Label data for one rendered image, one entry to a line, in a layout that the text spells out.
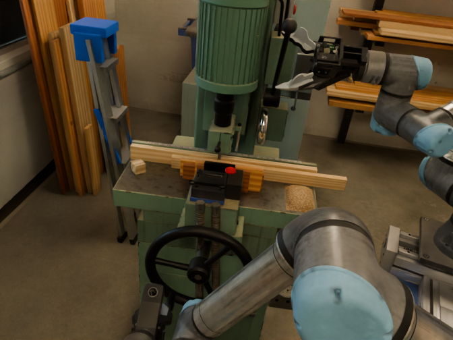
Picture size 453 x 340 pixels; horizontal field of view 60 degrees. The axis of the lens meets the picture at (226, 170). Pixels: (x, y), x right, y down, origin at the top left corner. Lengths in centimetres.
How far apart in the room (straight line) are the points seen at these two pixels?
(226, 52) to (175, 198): 43
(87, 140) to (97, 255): 69
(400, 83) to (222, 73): 43
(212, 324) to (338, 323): 35
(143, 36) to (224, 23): 266
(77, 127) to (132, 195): 138
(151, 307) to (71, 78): 169
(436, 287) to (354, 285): 88
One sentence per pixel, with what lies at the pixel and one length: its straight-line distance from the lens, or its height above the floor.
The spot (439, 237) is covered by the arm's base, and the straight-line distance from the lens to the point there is 136.
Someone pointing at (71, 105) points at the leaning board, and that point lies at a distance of 247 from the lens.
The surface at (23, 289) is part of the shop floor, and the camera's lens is 222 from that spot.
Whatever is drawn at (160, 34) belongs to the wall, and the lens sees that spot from 359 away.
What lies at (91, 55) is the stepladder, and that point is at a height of 104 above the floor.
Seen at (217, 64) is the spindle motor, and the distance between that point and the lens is 104.
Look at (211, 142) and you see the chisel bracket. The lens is 116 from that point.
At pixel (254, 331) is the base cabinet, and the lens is 153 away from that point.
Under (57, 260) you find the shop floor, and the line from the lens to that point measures 231.
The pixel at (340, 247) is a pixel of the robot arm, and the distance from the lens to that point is 55.
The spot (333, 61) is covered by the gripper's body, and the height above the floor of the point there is 134.
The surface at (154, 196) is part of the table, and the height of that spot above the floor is 89.
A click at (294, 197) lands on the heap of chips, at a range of 117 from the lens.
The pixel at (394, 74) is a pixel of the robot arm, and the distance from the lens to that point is 101.
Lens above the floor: 158
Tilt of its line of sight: 32 degrees down
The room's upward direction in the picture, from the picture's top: 6 degrees clockwise
